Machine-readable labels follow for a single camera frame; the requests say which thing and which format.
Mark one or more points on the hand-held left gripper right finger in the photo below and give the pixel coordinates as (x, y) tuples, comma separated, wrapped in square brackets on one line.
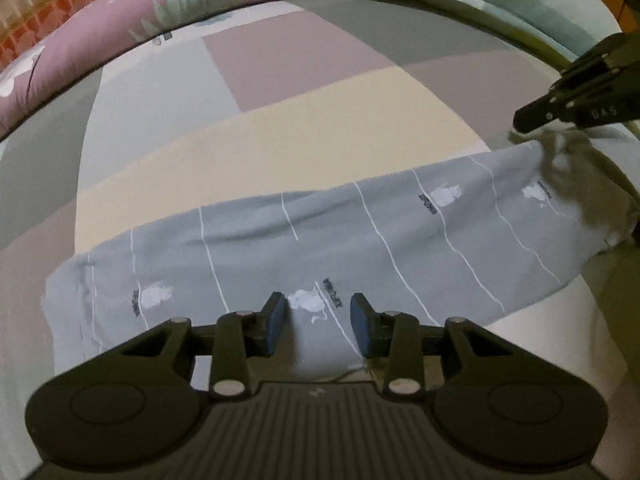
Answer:
[(361, 327)]

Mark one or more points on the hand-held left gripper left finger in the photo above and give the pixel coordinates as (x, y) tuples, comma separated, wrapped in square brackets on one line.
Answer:
[(274, 322)]

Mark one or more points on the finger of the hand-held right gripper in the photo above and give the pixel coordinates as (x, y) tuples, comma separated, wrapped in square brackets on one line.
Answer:
[(537, 115)]

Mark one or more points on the pink floral quilt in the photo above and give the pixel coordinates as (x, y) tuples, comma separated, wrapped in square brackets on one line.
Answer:
[(100, 25)]

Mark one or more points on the grey striped pants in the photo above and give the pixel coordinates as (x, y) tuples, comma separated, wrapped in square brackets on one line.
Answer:
[(350, 230)]

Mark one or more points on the patchwork bed sheet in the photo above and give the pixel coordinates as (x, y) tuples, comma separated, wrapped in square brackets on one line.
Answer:
[(300, 70)]

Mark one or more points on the patterned curtain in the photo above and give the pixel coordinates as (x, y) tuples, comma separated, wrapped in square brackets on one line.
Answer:
[(35, 5)]

